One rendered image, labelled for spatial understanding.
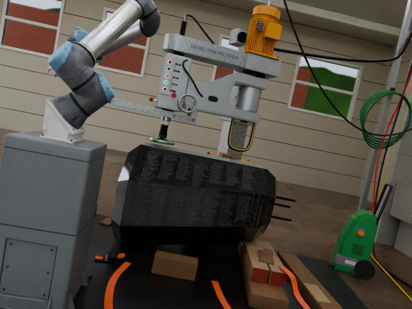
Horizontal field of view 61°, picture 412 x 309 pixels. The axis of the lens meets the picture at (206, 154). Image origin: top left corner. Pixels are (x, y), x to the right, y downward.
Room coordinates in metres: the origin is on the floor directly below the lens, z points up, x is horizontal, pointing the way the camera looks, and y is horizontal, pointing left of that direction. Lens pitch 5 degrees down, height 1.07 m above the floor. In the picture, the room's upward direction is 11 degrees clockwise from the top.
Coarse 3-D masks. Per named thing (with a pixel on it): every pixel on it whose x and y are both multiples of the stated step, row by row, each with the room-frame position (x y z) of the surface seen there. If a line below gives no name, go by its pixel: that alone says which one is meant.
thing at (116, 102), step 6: (114, 102) 2.66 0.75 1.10; (120, 102) 2.67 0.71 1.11; (126, 102) 2.68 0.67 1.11; (132, 102) 2.70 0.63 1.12; (132, 108) 2.70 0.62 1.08; (138, 108) 2.71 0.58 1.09; (144, 108) 2.72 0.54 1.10; (150, 108) 2.73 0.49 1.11; (156, 108) 2.75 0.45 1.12; (156, 114) 2.75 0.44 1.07; (162, 114) 2.76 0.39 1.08; (168, 114) 2.78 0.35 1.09; (174, 114) 2.78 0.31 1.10; (180, 114) 2.80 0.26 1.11; (186, 120) 2.82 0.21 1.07; (192, 120) 2.79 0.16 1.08
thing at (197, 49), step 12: (168, 36) 2.74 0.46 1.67; (180, 36) 2.72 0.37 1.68; (168, 48) 2.74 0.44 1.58; (180, 48) 2.73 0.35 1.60; (192, 48) 2.75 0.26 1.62; (204, 48) 2.78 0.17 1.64; (216, 48) 2.80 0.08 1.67; (228, 48) 2.83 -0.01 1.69; (204, 60) 2.90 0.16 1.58; (216, 60) 2.81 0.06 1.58; (228, 60) 2.83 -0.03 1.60; (240, 60) 2.86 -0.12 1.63; (252, 60) 2.87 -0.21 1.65; (264, 60) 2.90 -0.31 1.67; (276, 60) 2.93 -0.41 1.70; (240, 72) 3.10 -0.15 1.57; (252, 72) 2.92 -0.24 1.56; (264, 72) 2.91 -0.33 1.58; (276, 72) 2.94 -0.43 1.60
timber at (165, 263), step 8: (160, 256) 2.32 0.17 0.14; (168, 256) 2.34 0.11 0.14; (176, 256) 2.37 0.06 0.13; (184, 256) 2.40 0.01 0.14; (160, 264) 2.30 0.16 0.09; (168, 264) 2.30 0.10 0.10; (176, 264) 2.31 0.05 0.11; (184, 264) 2.31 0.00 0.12; (192, 264) 2.31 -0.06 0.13; (152, 272) 2.30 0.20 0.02; (160, 272) 2.30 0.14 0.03; (168, 272) 2.30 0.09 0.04; (176, 272) 2.31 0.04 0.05; (184, 272) 2.31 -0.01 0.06; (192, 272) 2.31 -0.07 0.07; (192, 280) 2.31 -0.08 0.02
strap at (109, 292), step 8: (128, 264) 2.35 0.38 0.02; (120, 272) 2.21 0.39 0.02; (288, 272) 2.28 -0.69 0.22; (112, 280) 2.09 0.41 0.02; (296, 280) 2.22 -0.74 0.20; (112, 288) 1.99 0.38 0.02; (216, 288) 2.26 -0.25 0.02; (296, 288) 2.19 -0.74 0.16; (112, 296) 1.90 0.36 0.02; (296, 296) 2.15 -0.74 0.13; (104, 304) 1.81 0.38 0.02; (112, 304) 1.82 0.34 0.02; (224, 304) 2.07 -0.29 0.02; (304, 304) 2.07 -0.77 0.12
